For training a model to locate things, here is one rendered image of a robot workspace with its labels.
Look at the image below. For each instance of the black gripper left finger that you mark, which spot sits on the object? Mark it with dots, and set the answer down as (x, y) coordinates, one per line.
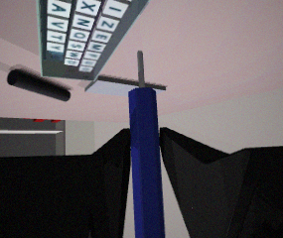
(97, 183)

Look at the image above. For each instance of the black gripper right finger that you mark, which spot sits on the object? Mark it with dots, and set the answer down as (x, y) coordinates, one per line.
(213, 188)

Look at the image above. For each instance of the keyboard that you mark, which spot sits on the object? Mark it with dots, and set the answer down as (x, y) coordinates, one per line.
(78, 37)

